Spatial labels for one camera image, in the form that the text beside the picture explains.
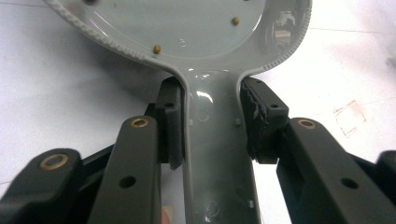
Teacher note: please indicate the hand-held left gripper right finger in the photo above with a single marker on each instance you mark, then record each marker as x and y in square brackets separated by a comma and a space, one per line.
[311, 174]

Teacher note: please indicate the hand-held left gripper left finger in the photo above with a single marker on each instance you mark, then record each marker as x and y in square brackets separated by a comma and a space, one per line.
[137, 174]

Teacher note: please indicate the grey dustpan with orange edge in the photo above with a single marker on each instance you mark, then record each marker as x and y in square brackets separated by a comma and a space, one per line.
[218, 140]

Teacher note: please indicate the single small round bean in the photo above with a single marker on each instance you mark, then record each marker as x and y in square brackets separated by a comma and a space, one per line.
[157, 48]
[235, 20]

